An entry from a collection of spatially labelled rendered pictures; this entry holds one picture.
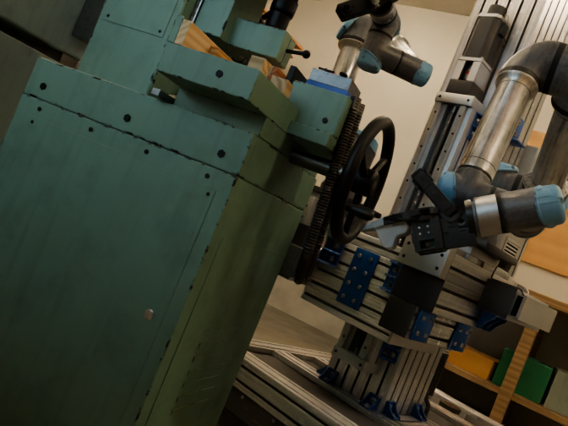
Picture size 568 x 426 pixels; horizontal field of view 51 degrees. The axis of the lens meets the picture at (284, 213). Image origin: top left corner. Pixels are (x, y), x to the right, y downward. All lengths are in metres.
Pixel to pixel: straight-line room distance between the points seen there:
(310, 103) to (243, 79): 0.24
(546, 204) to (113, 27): 1.04
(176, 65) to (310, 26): 4.42
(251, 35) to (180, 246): 0.54
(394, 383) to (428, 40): 3.56
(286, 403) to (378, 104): 3.55
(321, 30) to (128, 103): 4.28
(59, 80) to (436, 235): 0.87
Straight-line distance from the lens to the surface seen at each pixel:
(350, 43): 2.16
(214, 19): 1.47
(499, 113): 1.37
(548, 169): 1.65
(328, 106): 1.30
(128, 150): 1.28
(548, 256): 4.45
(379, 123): 1.23
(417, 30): 5.18
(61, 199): 1.35
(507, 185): 1.75
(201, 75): 1.16
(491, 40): 2.09
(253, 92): 1.11
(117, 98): 1.33
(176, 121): 1.24
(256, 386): 1.87
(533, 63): 1.46
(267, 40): 1.44
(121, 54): 1.51
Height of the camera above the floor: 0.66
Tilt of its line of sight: 1 degrees up
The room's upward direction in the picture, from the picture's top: 22 degrees clockwise
